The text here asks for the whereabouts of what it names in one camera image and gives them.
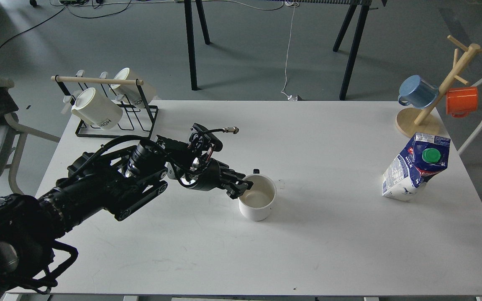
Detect white mug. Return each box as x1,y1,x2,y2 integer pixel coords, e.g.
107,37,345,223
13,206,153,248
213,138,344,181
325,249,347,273
110,67,157,109
71,87,123,130
238,169,276,222

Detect black floor cable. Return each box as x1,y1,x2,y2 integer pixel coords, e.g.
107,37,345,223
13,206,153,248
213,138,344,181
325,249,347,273
0,0,133,59

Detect orange mug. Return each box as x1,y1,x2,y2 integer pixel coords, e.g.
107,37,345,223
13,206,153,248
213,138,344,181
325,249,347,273
446,87,478,118

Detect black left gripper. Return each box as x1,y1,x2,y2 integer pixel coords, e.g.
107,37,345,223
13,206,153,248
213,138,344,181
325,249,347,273
173,158,253,199

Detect black wire mug rack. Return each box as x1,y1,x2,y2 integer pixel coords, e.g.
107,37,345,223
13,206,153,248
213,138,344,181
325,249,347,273
51,70,159,138

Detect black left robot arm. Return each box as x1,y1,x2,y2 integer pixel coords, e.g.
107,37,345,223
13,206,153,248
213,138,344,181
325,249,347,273
0,123,253,297

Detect blue white milk carton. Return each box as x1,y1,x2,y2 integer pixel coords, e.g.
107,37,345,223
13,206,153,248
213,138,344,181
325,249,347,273
382,132,451,202

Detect wooden mug tree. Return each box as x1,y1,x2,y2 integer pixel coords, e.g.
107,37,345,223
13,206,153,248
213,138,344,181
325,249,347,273
395,36,482,138

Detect white hanging cable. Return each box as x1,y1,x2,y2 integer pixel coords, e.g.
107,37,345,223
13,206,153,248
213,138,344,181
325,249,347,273
281,0,301,101

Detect black trestle table legs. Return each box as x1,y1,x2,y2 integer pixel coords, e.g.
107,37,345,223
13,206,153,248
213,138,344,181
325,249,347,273
184,0,388,101

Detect blue mug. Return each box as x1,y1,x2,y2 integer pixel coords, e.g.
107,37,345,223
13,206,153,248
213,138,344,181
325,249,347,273
397,74,439,109

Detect white mug front on rack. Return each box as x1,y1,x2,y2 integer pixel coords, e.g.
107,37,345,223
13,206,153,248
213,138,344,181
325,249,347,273
71,87,123,130

